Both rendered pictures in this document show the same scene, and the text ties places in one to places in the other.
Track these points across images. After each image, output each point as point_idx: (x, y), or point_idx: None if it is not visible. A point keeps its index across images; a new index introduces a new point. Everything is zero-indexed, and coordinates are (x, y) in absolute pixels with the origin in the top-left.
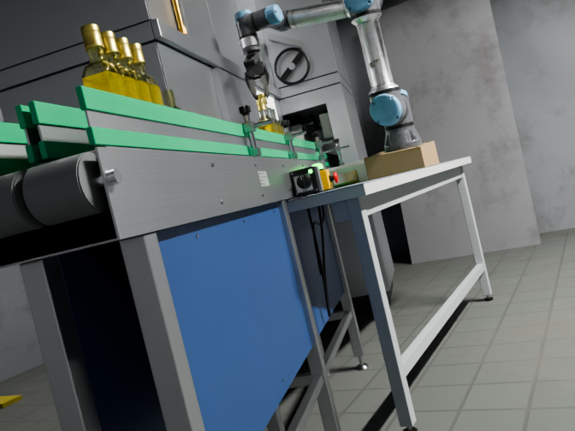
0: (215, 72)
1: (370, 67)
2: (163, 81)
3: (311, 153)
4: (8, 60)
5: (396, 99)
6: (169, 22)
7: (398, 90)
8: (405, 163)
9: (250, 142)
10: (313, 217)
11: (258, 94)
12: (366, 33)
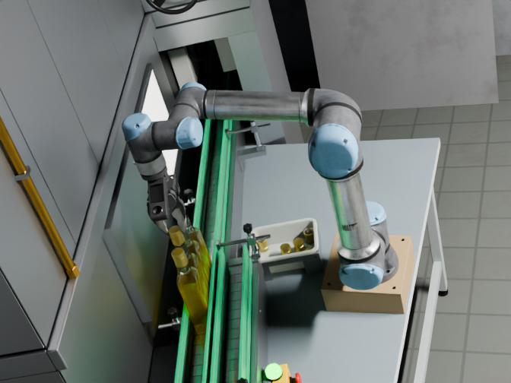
0: (107, 234)
1: (342, 229)
2: None
3: (248, 285)
4: None
5: (378, 271)
6: (57, 286)
7: (379, 249)
8: (378, 305)
9: None
10: None
11: (171, 233)
12: (341, 194)
